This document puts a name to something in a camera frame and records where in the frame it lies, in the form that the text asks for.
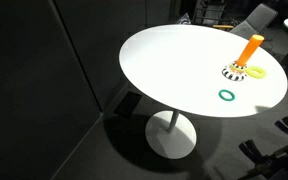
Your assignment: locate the dark green ring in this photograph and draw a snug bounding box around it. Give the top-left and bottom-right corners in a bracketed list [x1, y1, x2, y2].
[218, 88, 236, 102]

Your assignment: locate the dark floor plate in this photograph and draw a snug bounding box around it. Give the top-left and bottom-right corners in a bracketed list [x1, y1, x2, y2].
[113, 91, 143, 118]

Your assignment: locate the small grey triangular object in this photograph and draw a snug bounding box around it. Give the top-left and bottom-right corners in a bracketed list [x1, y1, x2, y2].
[178, 12, 192, 26]

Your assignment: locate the orange bar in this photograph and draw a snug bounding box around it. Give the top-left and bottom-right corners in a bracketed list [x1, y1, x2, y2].
[212, 24, 235, 30]

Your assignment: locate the orange stacking peg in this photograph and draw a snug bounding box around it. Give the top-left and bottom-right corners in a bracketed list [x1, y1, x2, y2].
[235, 34, 265, 67]

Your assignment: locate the grey office chair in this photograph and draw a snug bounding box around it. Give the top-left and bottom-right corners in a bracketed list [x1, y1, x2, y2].
[229, 3, 279, 41]

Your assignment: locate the white table pedestal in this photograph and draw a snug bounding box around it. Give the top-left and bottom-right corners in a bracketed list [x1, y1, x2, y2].
[145, 110, 198, 160]

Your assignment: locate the small yellow green beaded ring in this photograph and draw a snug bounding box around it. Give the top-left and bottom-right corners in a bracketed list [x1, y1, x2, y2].
[229, 61, 248, 73]

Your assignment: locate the metal frame rack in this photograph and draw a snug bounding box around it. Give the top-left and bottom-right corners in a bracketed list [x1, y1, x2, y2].
[192, 0, 228, 26]

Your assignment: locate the yellow ridged toy ring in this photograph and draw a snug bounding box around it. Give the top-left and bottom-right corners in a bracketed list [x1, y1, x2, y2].
[245, 65, 267, 80]

